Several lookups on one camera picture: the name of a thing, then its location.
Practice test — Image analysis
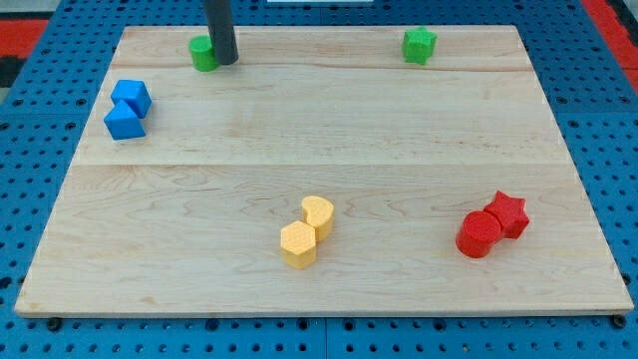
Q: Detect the light wooden board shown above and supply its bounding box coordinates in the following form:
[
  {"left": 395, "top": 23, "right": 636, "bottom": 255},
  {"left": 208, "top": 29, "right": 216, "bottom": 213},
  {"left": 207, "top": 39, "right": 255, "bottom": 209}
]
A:
[{"left": 15, "top": 26, "right": 633, "bottom": 318}]

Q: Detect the yellow hexagon block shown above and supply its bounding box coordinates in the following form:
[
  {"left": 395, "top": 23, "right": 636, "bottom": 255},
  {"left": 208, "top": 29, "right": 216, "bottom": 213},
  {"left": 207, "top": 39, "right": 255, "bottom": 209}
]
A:
[{"left": 280, "top": 221, "right": 317, "bottom": 269}]

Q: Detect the green star block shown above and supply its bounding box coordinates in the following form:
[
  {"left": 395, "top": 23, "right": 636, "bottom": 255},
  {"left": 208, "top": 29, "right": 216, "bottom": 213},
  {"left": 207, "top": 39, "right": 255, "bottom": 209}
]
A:
[{"left": 402, "top": 26, "right": 438, "bottom": 65}]

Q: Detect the green cylinder block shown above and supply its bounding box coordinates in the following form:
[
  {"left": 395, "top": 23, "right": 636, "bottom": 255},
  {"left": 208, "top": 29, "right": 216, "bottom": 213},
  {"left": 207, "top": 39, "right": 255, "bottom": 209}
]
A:
[{"left": 188, "top": 35, "right": 219, "bottom": 72}]

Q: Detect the red cylinder block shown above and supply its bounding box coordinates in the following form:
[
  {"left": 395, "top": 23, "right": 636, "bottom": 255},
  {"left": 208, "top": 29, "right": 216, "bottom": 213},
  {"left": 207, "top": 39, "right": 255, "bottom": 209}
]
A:
[{"left": 456, "top": 210, "right": 501, "bottom": 258}]

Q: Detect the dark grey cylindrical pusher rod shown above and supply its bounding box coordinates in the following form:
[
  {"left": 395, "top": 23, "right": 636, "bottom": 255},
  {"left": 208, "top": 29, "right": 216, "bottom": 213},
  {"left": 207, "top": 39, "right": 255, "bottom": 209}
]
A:
[{"left": 202, "top": 0, "right": 238, "bottom": 65}]

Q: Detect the red star block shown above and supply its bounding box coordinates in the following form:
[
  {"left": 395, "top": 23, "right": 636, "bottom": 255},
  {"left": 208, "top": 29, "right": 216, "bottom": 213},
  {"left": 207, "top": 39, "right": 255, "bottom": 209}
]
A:
[{"left": 483, "top": 190, "right": 529, "bottom": 239}]

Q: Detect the blue cube block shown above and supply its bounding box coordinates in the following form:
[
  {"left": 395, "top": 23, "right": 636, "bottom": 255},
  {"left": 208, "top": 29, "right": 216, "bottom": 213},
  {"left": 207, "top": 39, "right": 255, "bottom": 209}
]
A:
[{"left": 111, "top": 79, "right": 152, "bottom": 118}]

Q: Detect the blue triangular prism block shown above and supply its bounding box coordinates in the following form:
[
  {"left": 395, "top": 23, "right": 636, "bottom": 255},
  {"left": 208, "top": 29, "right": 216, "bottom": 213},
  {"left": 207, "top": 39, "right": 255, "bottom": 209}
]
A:
[{"left": 104, "top": 100, "right": 146, "bottom": 141}]

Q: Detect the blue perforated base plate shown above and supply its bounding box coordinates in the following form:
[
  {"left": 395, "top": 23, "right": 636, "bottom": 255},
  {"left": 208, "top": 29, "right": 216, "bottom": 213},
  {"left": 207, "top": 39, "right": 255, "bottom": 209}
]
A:
[{"left": 1, "top": 1, "right": 637, "bottom": 358}]

